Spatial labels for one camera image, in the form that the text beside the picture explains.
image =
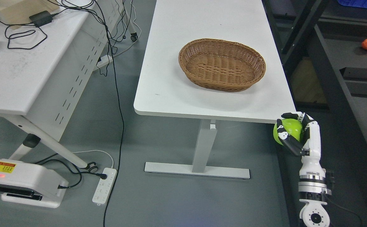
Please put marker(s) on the green apple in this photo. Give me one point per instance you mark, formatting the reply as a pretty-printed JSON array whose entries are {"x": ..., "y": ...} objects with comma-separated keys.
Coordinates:
[{"x": 292, "y": 126}]

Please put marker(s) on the white power strip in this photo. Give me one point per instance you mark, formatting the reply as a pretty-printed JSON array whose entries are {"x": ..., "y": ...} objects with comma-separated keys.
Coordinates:
[
  {"x": 103, "y": 190},
  {"x": 103, "y": 61}
]

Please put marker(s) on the brown wicker basket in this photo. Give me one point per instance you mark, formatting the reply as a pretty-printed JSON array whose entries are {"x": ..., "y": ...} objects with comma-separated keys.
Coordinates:
[{"x": 221, "y": 65}]

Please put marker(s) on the white table with pedestal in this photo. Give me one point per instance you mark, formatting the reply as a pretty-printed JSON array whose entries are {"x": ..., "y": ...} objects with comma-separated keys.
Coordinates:
[{"x": 164, "y": 90}]

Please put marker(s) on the black power adapter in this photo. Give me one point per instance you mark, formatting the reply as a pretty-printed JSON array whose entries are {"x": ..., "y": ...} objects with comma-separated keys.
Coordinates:
[{"x": 41, "y": 18}]

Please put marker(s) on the white folding desk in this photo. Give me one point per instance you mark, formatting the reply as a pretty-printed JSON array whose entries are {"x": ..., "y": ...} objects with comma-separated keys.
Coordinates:
[{"x": 41, "y": 84}]

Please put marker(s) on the white floor device warning label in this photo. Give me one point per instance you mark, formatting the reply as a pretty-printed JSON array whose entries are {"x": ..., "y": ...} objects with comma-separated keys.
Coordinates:
[{"x": 31, "y": 184}]

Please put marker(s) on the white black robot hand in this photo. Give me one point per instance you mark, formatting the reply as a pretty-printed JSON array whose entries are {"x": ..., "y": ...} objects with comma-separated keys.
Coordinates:
[{"x": 310, "y": 150}]

